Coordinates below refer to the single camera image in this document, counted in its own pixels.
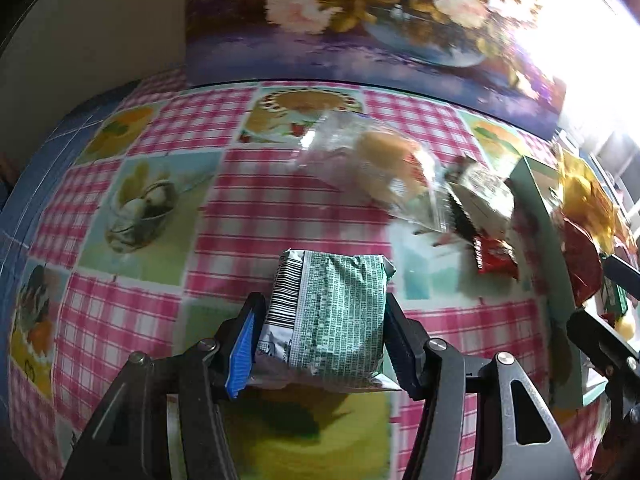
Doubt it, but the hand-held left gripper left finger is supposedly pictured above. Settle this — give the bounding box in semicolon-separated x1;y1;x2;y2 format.
60;292;269;480

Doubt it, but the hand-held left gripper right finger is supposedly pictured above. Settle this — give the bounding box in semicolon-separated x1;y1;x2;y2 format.
381;293;587;480

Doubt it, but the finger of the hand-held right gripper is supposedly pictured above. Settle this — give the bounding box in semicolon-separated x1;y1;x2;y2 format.
567;307;640;456
602;254;640;289

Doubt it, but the yellow jelly cup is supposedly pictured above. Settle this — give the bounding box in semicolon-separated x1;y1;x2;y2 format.
614;310;639;341

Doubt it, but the dark green snack packet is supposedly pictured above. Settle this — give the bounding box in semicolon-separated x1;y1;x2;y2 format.
602;277;629;316

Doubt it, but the red puffy snack packet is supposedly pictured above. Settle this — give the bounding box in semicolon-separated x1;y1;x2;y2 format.
562;215;606;309

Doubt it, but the green barcode snack packet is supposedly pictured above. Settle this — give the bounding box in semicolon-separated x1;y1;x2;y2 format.
252;249;399;392

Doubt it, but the gold foil snack packet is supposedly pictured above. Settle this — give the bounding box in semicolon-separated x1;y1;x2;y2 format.
552;147;619;256

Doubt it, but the white teal-edged tray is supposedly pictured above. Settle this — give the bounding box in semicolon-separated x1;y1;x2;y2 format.
510;156;640;395

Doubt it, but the small red candy packet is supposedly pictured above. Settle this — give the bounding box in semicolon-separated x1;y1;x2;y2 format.
470;235;519;279

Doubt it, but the pink checkered fruit tablecloth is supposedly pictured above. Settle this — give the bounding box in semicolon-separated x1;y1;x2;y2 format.
0;67;626;480

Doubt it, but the white snack packet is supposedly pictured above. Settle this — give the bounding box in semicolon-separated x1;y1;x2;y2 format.
447;157;516;241

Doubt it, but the clear bread packet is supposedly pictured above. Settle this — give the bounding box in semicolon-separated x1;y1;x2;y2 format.
290;112;451;234

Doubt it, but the floral painting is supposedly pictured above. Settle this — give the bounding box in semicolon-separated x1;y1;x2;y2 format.
185;0;574;137

